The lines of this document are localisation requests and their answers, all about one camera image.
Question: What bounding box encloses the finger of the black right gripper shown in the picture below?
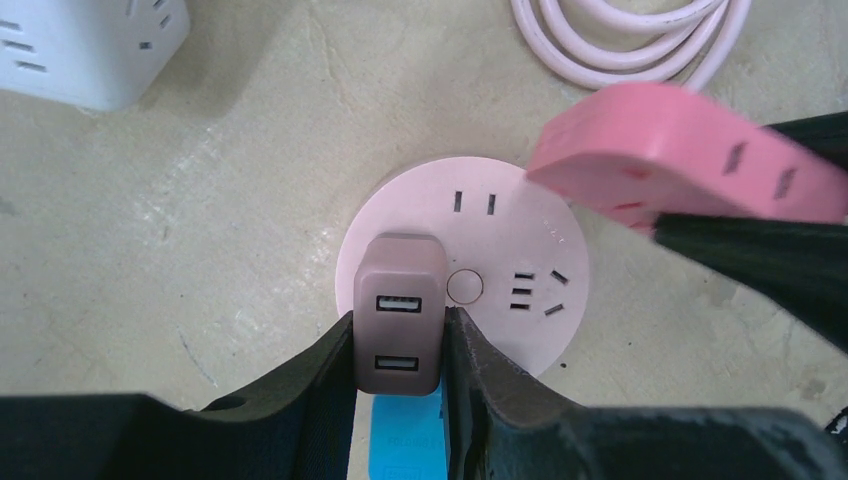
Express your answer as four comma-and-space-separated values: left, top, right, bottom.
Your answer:
653, 214, 847, 352
768, 111, 848, 169

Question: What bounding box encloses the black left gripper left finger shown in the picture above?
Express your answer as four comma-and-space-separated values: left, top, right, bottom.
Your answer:
1, 316, 357, 479

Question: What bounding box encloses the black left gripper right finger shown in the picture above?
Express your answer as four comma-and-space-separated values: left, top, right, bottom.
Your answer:
442, 308, 847, 479

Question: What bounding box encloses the pink round socket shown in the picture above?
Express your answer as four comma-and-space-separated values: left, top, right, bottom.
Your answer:
335, 156, 590, 376

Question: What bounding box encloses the pink triangular power strip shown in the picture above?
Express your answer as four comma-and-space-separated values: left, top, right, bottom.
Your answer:
526, 83, 847, 232

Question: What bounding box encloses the pink power cord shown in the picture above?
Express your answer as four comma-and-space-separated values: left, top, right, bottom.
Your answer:
510, 0, 755, 93

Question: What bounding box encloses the white tiger cube socket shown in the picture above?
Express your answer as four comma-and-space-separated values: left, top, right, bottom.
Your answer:
1, 0, 190, 112

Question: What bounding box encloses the blue square adapter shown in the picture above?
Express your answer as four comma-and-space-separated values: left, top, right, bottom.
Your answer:
368, 388, 447, 480

